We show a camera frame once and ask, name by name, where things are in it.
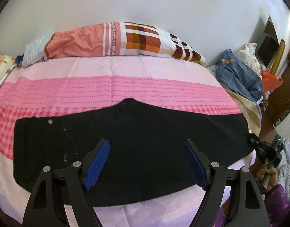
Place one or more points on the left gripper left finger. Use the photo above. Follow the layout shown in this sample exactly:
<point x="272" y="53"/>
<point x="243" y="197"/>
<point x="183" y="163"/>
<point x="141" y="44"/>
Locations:
<point x="46" y="206"/>

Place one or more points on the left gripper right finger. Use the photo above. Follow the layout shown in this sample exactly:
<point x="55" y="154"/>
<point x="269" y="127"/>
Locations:
<point x="246" y="206"/>

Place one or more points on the black jeans with sequins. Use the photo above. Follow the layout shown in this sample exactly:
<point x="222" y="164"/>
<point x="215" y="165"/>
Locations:
<point x="146" y="157"/>

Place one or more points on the purple sleeved right forearm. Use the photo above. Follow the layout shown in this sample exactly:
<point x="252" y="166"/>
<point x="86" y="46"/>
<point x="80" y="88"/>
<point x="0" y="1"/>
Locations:
<point x="277" y="205"/>

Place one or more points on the person's right hand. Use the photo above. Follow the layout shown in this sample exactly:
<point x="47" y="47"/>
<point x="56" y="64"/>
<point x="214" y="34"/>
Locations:
<point x="267" y="172"/>

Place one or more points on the dark wooden furniture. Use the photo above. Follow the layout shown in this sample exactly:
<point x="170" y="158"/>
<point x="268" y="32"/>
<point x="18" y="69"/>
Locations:
<point x="269" y="52"/>

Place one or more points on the orange plastic bag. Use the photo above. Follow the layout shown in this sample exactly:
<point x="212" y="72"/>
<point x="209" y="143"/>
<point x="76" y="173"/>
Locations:
<point x="270" y="82"/>

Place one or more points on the blue checked cloth pile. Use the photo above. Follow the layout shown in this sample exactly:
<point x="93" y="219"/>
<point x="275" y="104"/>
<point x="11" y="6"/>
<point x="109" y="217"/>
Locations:
<point x="238" y="77"/>

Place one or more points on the pink checked bed sheet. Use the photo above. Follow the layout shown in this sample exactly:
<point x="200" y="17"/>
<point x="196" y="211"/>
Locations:
<point x="70" y="85"/>

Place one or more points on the floral cream pillow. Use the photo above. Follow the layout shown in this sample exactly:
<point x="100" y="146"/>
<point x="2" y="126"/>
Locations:
<point x="7" y="64"/>

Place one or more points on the salmon and plaid pillow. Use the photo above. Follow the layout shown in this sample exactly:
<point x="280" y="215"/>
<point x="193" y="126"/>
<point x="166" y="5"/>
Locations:
<point x="109" y="39"/>

